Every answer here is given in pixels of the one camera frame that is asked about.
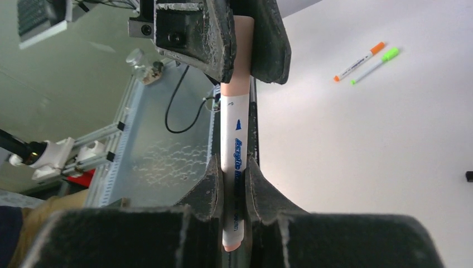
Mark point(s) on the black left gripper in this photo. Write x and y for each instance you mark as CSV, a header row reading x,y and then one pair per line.
x,y
197,33

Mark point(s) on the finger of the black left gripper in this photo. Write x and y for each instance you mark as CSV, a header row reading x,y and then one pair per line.
x,y
271,52

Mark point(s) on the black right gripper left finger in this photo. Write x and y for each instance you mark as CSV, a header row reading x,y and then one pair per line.
x,y
186,234

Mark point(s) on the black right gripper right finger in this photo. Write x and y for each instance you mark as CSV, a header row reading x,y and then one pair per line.
x,y
284,235

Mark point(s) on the peach pen cap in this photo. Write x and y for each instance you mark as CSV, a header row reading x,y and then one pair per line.
x,y
240,79

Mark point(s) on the white pen orange tip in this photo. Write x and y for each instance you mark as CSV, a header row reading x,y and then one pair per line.
x,y
234,145

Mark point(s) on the white pen peach end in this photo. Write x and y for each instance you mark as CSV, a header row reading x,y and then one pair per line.
x,y
352,67

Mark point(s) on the white pen green end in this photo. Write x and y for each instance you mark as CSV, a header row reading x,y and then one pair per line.
x,y
367,72

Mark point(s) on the orange pen cap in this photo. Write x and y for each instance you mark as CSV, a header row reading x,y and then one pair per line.
x,y
378,47

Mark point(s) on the green pen cap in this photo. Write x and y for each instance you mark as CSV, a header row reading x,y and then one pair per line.
x,y
393,52

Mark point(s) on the black pen cap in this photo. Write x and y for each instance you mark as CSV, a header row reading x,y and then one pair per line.
x,y
469,176

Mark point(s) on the glass jar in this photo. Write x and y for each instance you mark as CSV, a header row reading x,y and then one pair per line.
x,y
145,68

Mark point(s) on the aluminium frame profile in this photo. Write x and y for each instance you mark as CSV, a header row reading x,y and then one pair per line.
x,y
115,137

